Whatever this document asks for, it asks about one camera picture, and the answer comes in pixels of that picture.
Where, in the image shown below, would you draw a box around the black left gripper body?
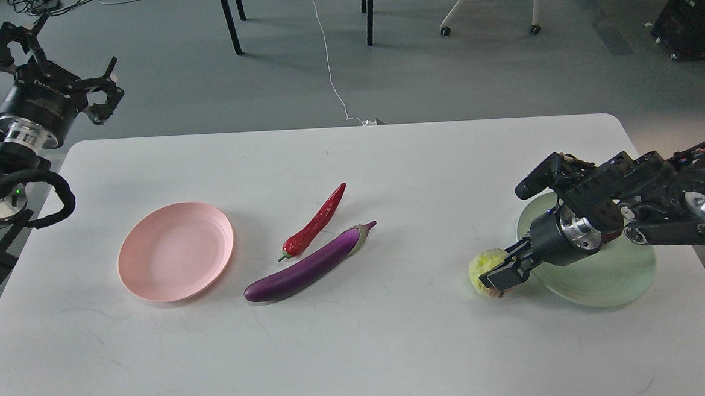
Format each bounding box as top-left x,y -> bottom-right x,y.
0,72 -> 80,149

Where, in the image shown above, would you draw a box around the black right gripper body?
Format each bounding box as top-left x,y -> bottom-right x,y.
525,203 -> 603,266

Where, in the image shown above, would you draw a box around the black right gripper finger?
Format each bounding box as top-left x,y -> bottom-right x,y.
477,239 -> 533,287
483,256 -> 536,293

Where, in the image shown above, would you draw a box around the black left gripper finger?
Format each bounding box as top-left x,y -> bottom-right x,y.
0,11 -> 54,84
77,56 -> 127,127

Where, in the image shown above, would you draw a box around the purple eggplant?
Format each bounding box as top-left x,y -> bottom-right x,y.
243,220 -> 377,304

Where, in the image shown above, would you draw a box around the red pomegranate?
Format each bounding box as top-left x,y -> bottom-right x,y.
601,226 -> 624,244

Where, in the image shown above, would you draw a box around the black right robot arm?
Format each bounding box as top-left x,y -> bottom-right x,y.
478,142 -> 705,292

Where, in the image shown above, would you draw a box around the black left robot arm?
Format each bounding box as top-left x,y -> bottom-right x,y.
0,14 -> 124,287

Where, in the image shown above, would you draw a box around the green plate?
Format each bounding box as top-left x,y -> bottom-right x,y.
514,186 -> 659,312

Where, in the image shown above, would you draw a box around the pink plate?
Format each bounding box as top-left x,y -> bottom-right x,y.
117,201 -> 236,304

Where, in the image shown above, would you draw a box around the black table leg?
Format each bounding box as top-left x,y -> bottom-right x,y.
234,0 -> 246,22
219,0 -> 243,56
361,0 -> 374,47

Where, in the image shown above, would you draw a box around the red chili pepper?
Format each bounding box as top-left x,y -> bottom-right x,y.
277,182 -> 347,262

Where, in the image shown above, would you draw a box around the black floor cables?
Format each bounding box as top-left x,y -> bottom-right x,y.
0,0 -> 105,71

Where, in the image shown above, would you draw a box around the white floor cable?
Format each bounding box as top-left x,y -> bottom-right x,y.
303,0 -> 378,130

